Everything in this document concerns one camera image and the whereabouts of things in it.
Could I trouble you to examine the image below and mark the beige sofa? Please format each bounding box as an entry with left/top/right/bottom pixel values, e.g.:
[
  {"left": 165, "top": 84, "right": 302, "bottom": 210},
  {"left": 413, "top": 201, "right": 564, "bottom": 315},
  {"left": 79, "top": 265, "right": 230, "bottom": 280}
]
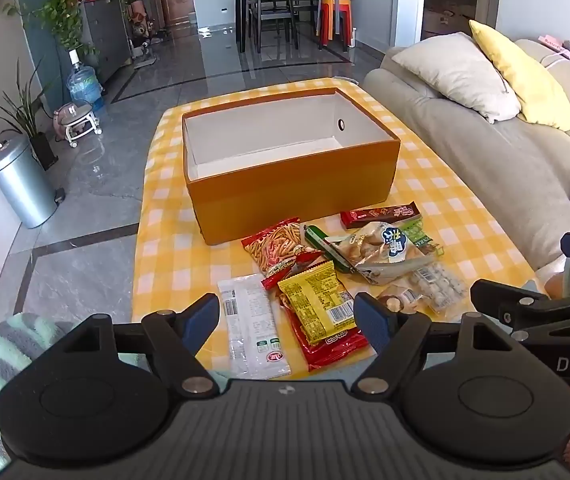
[{"left": 362, "top": 37, "right": 570, "bottom": 281}]

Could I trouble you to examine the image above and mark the yellow checkered tablecloth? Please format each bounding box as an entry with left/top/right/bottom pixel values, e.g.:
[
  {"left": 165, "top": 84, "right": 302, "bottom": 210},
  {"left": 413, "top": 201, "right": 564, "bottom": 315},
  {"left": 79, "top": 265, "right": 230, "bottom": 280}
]
[{"left": 132, "top": 77, "right": 548, "bottom": 377}]

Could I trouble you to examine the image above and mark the red cartoon snack bag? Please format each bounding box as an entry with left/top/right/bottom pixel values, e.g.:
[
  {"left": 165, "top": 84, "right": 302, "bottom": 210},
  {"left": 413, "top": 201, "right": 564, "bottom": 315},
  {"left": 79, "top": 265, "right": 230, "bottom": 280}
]
[{"left": 277, "top": 260, "right": 370, "bottom": 372}]

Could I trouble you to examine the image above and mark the small white rolling stool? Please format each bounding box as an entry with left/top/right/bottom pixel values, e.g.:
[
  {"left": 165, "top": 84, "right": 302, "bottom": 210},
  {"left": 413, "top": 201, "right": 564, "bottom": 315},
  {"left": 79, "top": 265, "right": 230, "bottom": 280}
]
[{"left": 54, "top": 102, "right": 104, "bottom": 149}]

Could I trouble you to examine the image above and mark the dark green snack packet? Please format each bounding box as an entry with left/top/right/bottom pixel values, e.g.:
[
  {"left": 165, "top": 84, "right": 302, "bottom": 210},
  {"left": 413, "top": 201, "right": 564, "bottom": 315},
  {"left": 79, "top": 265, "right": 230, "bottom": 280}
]
[{"left": 304, "top": 224, "right": 352, "bottom": 274}]

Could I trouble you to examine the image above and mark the small clear pastry packet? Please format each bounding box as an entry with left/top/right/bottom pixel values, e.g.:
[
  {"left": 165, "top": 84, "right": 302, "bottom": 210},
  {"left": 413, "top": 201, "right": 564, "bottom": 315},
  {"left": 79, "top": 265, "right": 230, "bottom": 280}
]
[{"left": 377, "top": 282, "right": 434, "bottom": 316}]

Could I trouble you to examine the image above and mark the potted long-leaf plant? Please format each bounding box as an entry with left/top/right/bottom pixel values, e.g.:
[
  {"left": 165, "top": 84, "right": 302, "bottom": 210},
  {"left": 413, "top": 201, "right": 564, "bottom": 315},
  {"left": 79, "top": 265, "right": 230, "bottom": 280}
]
[{"left": 0, "top": 59, "right": 60, "bottom": 171}]

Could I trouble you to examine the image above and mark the stack of coloured stools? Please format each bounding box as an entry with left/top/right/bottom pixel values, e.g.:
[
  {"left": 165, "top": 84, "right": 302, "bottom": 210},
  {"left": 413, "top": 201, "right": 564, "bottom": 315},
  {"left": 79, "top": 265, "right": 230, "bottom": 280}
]
[{"left": 315, "top": 0, "right": 356, "bottom": 51}]

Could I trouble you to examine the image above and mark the brown chocolate bar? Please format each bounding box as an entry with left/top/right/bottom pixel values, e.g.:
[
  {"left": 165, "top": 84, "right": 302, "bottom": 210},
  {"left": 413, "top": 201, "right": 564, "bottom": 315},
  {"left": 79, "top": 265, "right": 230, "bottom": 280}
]
[{"left": 340, "top": 202, "right": 423, "bottom": 230}]

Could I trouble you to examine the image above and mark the blue water jug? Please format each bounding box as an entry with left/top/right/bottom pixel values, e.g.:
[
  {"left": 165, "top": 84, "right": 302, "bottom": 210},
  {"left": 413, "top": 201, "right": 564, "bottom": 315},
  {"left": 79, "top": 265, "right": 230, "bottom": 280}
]
[{"left": 67, "top": 50, "right": 105, "bottom": 112}]

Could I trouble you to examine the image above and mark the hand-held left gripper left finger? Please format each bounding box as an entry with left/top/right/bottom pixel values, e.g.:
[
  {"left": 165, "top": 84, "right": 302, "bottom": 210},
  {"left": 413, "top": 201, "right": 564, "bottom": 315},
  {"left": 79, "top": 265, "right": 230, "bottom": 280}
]
[{"left": 57, "top": 292, "right": 222, "bottom": 396}]

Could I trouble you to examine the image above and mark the light green snack packet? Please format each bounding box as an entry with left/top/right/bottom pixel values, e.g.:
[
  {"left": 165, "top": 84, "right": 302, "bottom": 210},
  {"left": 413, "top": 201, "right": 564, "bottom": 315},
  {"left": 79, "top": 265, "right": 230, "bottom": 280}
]
[{"left": 404, "top": 217, "right": 442, "bottom": 257}]

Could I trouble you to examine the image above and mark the silver pedal trash can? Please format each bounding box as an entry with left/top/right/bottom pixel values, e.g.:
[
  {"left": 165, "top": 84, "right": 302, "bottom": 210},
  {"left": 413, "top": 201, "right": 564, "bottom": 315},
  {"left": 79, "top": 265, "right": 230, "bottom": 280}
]
[{"left": 0, "top": 135, "right": 62, "bottom": 230}]

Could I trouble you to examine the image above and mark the clear packet of white candies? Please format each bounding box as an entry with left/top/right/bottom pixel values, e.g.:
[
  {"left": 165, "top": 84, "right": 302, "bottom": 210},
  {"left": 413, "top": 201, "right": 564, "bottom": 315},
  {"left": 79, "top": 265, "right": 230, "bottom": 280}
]
[{"left": 409, "top": 262, "right": 468, "bottom": 319}]

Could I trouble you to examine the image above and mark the yellow pillow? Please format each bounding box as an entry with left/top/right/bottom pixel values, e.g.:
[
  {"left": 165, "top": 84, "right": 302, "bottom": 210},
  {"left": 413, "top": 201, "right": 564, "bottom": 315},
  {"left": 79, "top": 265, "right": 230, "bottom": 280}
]
[{"left": 469, "top": 19, "right": 570, "bottom": 132}]

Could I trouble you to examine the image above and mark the brown plush toy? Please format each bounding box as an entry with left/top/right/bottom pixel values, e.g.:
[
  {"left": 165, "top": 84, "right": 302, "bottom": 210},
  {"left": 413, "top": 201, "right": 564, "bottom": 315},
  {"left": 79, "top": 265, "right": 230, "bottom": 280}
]
[{"left": 127, "top": 0, "right": 154, "bottom": 37}]

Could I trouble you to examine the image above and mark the trailing pothos plant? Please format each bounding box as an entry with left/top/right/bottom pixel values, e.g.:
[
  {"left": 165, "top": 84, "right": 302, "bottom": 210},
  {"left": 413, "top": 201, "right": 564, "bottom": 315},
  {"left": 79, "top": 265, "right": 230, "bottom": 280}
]
[{"left": 40, "top": 0, "right": 102, "bottom": 63}]

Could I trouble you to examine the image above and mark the clear bread bag blue label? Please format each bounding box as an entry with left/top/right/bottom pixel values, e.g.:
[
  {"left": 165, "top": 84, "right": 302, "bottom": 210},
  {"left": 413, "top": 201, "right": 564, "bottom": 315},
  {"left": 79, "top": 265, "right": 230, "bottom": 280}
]
[{"left": 325, "top": 220, "right": 446, "bottom": 286}]

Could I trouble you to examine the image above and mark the striped green grey clothing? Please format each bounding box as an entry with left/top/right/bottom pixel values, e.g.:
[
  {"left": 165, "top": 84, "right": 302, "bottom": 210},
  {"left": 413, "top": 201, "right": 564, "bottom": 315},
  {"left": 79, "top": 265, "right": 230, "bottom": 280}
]
[{"left": 0, "top": 312, "right": 73, "bottom": 461}]

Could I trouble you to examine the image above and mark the orange cardboard box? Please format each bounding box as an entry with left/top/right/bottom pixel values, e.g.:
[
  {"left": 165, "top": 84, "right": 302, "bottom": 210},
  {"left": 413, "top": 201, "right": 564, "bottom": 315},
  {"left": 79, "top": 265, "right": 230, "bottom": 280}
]
[{"left": 182, "top": 86, "right": 402, "bottom": 247}]

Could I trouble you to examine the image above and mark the white pillow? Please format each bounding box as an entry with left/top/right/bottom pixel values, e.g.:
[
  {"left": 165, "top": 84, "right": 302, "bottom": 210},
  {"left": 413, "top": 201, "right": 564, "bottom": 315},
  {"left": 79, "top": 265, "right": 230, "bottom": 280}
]
[{"left": 391, "top": 31, "right": 522, "bottom": 123}]

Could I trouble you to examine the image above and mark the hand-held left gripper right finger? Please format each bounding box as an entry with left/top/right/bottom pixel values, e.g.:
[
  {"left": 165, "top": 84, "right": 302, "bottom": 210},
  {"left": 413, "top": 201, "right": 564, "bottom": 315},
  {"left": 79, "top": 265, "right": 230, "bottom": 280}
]
[{"left": 352, "top": 291, "right": 518, "bottom": 396}]

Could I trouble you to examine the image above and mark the orange stick snack bag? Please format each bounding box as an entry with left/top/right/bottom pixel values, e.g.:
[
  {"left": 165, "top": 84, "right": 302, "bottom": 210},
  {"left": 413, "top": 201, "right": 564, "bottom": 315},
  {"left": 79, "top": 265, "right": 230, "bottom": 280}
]
[{"left": 241, "top": 217, "right": 326, "bottom": 289}]

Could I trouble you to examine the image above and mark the white snack packet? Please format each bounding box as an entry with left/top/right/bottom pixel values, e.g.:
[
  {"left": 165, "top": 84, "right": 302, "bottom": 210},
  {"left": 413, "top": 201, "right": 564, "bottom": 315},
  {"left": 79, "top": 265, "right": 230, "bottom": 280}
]
[{"left": 217, "top": 274, "right": 292, "bottom": 380}]

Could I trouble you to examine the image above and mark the black dining table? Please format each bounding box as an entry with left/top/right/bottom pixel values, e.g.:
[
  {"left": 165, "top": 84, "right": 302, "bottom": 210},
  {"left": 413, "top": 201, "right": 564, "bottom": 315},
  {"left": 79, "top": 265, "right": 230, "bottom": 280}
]
[{"left": 235, "top": 0, "right": 362, "bottom": 54}]

